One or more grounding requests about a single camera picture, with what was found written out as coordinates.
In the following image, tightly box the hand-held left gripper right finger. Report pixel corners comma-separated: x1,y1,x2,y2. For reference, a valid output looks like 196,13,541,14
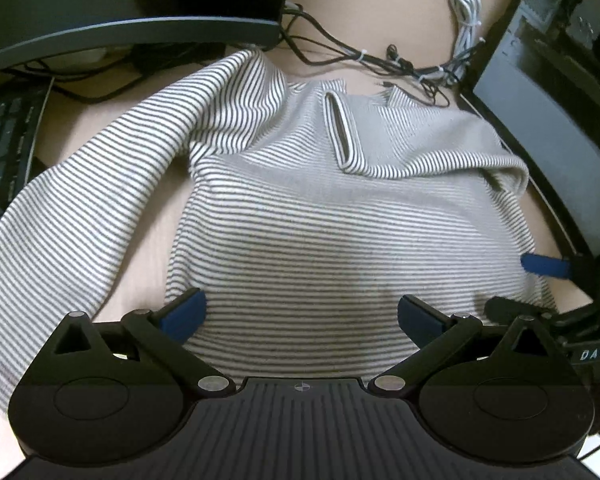
372,295,557,402

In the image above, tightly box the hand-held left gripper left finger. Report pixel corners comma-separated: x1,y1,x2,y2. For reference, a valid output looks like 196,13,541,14
50,287,233,402

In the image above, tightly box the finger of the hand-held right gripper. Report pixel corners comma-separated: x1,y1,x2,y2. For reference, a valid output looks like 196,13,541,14
521,252,600,281
484,296,561,328

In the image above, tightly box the grey white striped shirt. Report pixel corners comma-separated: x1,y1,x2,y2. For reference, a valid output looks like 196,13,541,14
0,49,558,411

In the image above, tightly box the dark computer case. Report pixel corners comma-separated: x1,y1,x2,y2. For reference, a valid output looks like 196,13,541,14
459,0,600,306

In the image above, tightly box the black keyboard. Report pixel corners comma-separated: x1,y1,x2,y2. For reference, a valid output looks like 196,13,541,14
0,87,50,237

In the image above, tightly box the dark computer monitor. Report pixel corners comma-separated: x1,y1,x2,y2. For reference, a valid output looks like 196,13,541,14
0,0,295,77

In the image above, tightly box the white coiled cable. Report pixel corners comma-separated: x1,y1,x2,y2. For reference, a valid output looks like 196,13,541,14
449,0,485,63

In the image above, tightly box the black cable bundle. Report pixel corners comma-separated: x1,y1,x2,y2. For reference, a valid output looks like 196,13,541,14
279,2,483,107

